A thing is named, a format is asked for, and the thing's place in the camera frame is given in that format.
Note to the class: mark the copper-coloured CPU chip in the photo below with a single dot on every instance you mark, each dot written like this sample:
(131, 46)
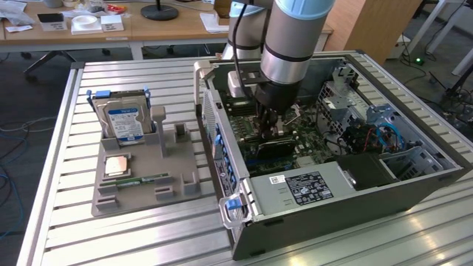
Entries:
(116, 166)

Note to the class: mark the flat white box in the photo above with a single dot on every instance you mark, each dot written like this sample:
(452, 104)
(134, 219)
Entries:
(87, 30)

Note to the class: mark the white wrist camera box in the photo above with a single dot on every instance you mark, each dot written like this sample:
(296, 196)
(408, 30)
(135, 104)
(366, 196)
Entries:
(236, 86)

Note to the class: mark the white labelled box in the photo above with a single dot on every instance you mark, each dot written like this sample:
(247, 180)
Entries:
(111, 20)

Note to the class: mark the green motherboard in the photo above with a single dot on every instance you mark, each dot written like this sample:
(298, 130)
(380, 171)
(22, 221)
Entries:
(314, 144)

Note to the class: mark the white tape roll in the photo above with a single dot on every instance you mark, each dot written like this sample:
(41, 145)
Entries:
(75, 21)

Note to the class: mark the black plastic duct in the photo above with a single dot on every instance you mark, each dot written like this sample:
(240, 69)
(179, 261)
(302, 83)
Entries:
(366, 171)

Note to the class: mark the wooden cabinet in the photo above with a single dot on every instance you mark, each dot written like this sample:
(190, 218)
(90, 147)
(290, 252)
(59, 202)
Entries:
(384, 27)

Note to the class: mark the black and white box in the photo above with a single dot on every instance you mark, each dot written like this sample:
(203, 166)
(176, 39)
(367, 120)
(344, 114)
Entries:
(50, 18)

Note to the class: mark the graphics card with black shroud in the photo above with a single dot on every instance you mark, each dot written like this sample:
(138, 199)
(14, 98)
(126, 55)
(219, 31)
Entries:
(278, 149)

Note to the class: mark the grey cup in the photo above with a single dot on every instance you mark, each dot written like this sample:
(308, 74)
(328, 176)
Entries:
(53, 3)

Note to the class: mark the grey power supply unit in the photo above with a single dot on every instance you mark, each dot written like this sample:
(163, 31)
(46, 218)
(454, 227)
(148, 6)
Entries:
(280, 199)

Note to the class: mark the silver socket cover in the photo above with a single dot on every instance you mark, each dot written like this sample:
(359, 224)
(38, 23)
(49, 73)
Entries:
(296, 110)

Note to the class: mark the small red item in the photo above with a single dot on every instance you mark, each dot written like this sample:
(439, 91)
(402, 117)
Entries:
(116, 9)

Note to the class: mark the perforated metal drive cage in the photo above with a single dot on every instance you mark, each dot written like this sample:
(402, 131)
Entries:
(338, 108)

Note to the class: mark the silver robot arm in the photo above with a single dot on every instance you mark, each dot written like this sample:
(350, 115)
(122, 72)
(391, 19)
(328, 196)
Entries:
(288, 41)

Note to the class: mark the blue expansion slot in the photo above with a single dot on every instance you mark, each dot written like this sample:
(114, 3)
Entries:
(251, 161)

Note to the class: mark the beige tape roll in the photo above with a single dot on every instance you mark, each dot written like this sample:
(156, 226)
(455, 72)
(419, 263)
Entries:
(67, 3)

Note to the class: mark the black round lamp base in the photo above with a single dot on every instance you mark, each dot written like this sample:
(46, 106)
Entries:
(159, 14)

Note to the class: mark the white table frame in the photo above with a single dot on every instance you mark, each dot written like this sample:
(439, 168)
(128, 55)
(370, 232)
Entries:
(462, 65)

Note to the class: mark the white wall box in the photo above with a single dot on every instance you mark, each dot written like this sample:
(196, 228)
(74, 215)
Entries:
(402, 47)

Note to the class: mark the wooden desk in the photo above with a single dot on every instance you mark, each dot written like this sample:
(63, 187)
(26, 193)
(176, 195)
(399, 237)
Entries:
(148, 30)

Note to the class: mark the CPU socket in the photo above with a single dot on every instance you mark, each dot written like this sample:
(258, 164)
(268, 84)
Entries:
(251, 124)

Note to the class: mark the silver metal bracket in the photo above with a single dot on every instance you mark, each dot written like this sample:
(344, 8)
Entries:
(374, 113)

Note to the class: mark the open grey PC case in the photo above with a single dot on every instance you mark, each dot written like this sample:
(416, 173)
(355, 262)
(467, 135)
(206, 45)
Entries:
(332, 221)

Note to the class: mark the device with green light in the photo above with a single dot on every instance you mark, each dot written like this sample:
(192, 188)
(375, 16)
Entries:
(419, 60)

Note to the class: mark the small cardboard box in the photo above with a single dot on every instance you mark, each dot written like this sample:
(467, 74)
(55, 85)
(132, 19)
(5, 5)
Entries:
(222, 11)

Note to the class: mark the metal disk bay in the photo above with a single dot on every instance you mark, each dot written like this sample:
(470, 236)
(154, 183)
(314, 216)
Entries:
(414, 166)

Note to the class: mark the black RAM slot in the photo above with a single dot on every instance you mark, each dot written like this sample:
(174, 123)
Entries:
(240, 114)
(240, 103)
(240, 107)
(240, 110)

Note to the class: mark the silver chipset heat sink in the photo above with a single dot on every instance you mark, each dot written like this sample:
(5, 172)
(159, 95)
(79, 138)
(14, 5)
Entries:
(307, 162)

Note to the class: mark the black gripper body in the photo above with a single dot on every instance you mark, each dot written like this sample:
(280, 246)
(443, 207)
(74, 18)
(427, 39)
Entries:
(279, 95)

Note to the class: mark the grey parts rack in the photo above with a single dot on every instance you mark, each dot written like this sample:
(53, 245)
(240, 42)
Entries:
(178, 166)

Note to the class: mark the clear plastic bag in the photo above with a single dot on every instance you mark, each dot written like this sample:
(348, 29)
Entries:
(15, 14)

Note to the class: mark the black stand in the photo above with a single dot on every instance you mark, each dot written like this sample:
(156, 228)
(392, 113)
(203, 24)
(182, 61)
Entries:
(459, 86)

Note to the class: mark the hard disk with blue rails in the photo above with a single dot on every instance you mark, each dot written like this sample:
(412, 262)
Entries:
(124, 119)

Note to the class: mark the stack of white papers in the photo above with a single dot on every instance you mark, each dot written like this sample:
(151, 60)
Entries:
(212, 23)

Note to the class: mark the blue case latch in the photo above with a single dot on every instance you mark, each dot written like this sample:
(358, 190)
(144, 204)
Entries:
(234, 207)

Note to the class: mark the white paper card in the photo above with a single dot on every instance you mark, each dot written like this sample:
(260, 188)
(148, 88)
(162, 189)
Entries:
(19, 28)

